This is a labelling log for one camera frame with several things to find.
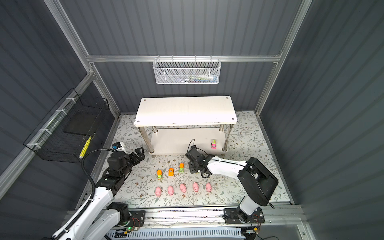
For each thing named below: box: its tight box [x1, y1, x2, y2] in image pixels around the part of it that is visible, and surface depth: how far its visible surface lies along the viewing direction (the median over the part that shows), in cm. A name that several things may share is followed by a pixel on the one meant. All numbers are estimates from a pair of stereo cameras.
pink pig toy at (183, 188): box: [179, 184, 187, 193], surface depth 84 cm
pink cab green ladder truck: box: [211, 139, 217, 149], surface depth 93 cm
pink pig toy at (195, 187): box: [193, 182, 199, 192], surface depth 84 cm
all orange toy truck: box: [168, 167, 175, 177], surface depth 90 cm
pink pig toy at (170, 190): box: [167, 185, 174, 196], surface depth 83 cm
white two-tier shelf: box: [134, 96, 238, 155], surface depth 80 cm
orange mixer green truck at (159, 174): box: [156, 169, 163, 180], surface depth 88 cm
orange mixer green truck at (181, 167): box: [178, 162, 185, 173], surface depth 91 cm
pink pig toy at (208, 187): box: [205, 182, 212, 193], surface depth 84 cm
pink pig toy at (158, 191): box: [155, 186, 162, 197], surface depth 82 cm
